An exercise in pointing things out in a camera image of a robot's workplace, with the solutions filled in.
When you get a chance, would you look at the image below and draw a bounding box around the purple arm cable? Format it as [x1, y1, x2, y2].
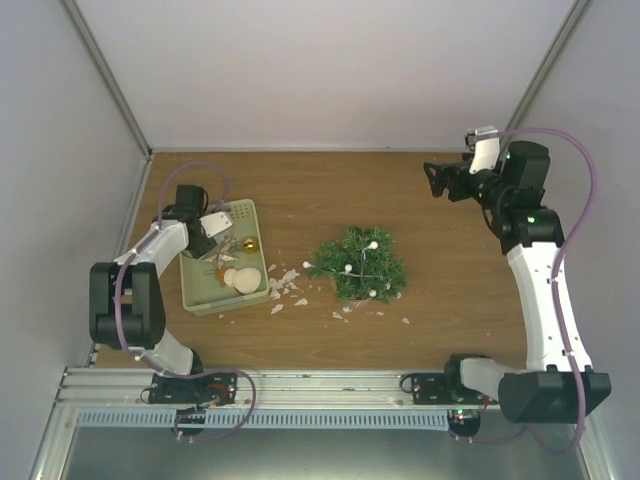
[113, 161, 231, 351]
[472, 127, 599, 455]

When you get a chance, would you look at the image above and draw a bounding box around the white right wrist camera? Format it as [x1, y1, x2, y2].
[465, 125, 500, 175]

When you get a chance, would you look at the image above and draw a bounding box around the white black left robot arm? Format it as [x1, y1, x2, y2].
[89, 185, 232, 404]

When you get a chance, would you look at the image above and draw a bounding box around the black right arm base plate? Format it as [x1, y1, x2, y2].
[399, 373, 483, 406]

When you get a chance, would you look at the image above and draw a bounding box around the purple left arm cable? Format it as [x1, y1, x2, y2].
[113, 161, 231, 351]

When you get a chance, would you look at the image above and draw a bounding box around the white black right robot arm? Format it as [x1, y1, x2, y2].
[424, 139, 611, 425]

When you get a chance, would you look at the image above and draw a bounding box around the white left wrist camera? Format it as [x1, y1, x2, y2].
[200, 211, 233, 238]

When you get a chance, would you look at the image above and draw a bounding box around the aluminium front mounting rail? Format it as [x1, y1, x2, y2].
[54, 368, 556, 409]

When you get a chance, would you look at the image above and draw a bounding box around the small green christmas tree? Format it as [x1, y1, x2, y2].
[302, 226, 407, 304]

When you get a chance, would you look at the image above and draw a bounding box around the white ball light string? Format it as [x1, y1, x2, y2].
[302, 240, 401, 314]

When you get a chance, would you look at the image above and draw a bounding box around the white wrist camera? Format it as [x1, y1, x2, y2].
[465, 125, 500, 175]
[200, 211, 233, 238]

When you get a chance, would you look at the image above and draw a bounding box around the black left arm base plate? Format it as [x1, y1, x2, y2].
[140, 373, 238, 406]

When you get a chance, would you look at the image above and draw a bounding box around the grey slotted cable duct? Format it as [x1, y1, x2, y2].
[76, 408, 449, 431]

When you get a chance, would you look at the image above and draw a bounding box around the beige snowman ornament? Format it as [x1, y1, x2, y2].
[215, 267, 262, 295]

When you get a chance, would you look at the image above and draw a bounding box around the light green perforated plastic basket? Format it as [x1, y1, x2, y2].
[179, 199, 269, 316]

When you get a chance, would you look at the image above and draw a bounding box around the gold bauble ornament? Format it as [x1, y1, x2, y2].
[243, 237, 260, 254]

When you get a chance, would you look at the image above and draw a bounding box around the silver glitter star ornament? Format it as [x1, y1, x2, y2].
[201, 234, 242, 267]

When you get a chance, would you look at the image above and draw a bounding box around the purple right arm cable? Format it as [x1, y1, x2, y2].
[472, 127, 599, 455]

